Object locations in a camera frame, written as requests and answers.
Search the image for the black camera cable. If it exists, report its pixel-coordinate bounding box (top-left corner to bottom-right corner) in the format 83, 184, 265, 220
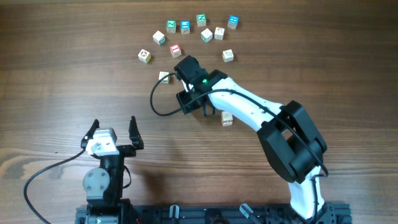
23, 149, 86, 224
149, 72, 329, 218

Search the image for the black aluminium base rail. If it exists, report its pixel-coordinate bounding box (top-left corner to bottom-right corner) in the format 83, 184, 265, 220
75, 202, 352, 224

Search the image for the white block red side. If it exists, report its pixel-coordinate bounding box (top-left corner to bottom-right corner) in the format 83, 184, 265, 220
221, 111, 233, 123

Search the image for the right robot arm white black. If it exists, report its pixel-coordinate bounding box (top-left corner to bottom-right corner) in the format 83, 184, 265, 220
174, 55, 328, 222

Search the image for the green N block right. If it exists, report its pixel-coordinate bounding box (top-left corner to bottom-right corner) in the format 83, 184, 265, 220
196, 14, 206, 27

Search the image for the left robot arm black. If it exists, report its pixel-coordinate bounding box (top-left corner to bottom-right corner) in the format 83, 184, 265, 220
75, 116, 144, 224

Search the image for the blue top block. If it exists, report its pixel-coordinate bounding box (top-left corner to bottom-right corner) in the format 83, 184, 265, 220
180, 21, 190, 34

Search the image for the black left camera cable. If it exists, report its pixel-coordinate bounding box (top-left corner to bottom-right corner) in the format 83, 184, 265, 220
23, 149, 86, 224

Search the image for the white block number two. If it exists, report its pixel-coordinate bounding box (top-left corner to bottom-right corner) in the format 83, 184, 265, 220
214, 27, 224, 40

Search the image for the green N block left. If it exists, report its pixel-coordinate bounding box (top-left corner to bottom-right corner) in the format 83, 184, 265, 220
166, 20, 177, 33

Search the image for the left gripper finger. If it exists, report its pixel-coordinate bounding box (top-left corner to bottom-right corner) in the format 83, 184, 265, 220
80, 119, 100, 149
129, 116, 144, 150

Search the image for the white block yellow C side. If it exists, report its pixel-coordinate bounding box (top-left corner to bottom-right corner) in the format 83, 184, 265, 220
222, 49, 234, 62

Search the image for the white tower base block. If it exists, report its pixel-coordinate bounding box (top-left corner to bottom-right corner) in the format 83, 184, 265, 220
221, 121, 233, 126

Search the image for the red top block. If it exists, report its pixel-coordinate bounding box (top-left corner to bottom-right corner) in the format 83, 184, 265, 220
170, 44, 182, 58

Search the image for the white block blue side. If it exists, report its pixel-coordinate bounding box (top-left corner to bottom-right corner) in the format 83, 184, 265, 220
159, 72, 170, 84

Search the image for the white block green N side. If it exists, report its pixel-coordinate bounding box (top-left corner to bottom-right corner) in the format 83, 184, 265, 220
201, 28, 213, 43

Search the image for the blue block far right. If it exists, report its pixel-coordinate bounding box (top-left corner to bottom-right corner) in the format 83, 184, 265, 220
228, 15, 239, 29

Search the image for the black right camera cable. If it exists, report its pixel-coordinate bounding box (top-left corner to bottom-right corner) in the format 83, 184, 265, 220
149, 72, 329, 218

